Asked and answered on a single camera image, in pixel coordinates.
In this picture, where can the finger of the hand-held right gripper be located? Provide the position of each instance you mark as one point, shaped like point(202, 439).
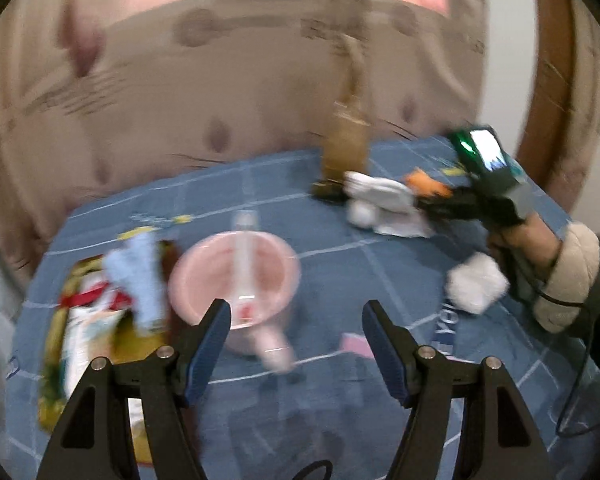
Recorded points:
point(450, 197)
point(455, 214)

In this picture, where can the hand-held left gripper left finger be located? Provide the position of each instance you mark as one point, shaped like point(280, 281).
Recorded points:
point(207, 350)

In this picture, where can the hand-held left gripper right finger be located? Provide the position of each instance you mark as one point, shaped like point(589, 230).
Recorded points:
point(385, 350)

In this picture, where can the orange plush toy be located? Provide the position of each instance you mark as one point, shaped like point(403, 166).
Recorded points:
point(425, 182)

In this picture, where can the white cloth strip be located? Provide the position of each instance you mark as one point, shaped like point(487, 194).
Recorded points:
point(405, 227)

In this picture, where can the white sock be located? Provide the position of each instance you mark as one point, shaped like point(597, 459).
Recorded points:
point(385, 195)

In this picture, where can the green and white tissue pack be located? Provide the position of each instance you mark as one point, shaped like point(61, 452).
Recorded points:
point(477, 282)

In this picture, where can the gold and red tin box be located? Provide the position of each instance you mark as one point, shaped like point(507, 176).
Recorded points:
point(125, 345)

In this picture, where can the light blue towel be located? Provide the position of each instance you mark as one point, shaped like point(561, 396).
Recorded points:
point(140, 280)

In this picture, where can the teal and white plastic packet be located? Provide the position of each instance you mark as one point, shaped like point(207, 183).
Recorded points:
point(87, 345)

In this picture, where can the dark brown plush toy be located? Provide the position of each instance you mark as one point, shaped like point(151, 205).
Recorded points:
point(327, 191)

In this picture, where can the red and white cloth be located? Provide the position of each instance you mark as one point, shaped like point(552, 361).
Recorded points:
point(85, 296)

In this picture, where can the person's right forearm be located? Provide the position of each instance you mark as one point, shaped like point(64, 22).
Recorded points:
point(575, 280)

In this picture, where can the person's right hand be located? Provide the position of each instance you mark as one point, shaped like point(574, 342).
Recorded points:
point(522, 250)

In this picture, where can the blue checked tablecloth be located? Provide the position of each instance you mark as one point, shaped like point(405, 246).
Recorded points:
point(330, 270)

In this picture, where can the white ceramic spoon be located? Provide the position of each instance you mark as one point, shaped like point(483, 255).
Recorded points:
point(245, 260)

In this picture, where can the pink cup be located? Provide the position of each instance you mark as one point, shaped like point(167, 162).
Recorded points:
point(275, 270)

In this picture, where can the brown paper bag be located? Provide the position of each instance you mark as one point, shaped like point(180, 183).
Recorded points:
point(345, 145)

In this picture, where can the pale plastic bag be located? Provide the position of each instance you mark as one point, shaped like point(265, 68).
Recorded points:
point(0, 335)

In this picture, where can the beige leaf print curtain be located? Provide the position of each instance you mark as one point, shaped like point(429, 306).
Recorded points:
point(205, 85)

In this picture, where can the wooden door frame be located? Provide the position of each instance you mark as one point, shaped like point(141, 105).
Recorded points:
point(555, 85)

